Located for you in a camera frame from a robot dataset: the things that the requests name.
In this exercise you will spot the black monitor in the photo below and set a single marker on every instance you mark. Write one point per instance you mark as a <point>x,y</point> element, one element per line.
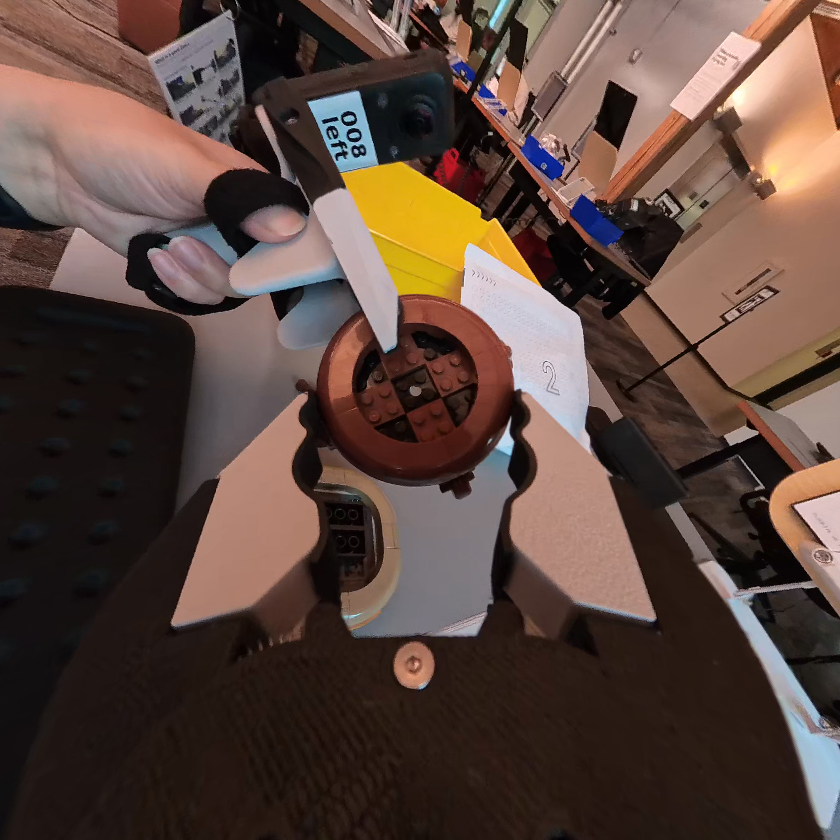
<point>615,111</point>

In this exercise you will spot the red bag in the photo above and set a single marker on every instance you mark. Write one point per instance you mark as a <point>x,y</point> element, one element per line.
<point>453,170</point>

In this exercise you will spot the person's left hand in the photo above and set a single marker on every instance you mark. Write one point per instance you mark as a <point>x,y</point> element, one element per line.
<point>98,157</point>

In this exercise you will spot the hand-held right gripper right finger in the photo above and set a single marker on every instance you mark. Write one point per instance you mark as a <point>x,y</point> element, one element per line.
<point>571,525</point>

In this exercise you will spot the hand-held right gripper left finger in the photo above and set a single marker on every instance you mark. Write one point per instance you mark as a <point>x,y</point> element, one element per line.
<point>253,538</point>

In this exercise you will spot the black stanchion pole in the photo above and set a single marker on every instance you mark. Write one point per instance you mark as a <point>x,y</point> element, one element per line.
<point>682,358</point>

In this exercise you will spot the black box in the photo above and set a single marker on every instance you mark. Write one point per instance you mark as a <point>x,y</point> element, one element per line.
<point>640,453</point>

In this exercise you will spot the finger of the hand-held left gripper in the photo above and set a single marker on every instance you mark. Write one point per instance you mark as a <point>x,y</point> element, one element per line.
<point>361,262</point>
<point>315,321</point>

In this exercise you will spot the white printed paper bag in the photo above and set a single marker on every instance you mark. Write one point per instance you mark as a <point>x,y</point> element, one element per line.
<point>525,328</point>

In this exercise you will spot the white wall notice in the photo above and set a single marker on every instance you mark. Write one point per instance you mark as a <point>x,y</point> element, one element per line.
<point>715,75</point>

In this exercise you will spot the photo info sign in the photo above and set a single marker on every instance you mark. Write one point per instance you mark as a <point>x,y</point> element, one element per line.
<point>197,79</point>

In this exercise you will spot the cardboard box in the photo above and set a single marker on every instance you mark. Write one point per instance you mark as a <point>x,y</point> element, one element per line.
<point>597,161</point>

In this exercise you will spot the grey desk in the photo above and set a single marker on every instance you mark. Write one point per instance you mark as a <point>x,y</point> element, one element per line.
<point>249,380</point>

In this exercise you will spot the blue plastic bin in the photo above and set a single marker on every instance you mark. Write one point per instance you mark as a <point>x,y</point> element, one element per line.
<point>594,223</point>
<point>541,157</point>

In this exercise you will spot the black equipment bag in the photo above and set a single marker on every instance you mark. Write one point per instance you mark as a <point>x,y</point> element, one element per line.
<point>643,236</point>

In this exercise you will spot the yellow plastic bin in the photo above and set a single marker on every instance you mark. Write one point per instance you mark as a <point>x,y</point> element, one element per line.
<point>420,229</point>

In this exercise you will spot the long wooden workbench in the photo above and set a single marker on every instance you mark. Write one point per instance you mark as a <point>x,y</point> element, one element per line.
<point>590,236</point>

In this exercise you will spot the round wooden table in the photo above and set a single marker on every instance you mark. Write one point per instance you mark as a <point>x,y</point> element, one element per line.
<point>794,505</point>

